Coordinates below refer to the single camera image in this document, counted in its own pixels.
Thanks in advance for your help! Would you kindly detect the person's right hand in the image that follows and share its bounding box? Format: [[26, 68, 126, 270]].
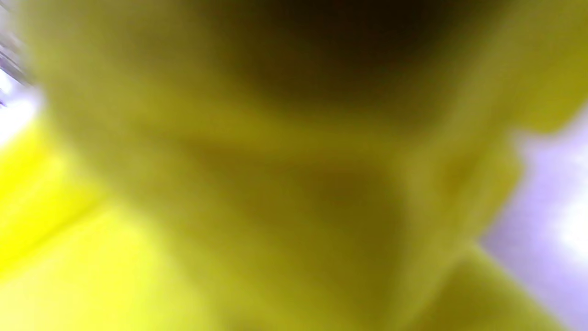
[[239, 0, 483, 97]]

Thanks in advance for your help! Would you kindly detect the yellow t-shirt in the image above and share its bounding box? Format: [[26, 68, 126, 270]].
[[0, 0, 588, 331]]

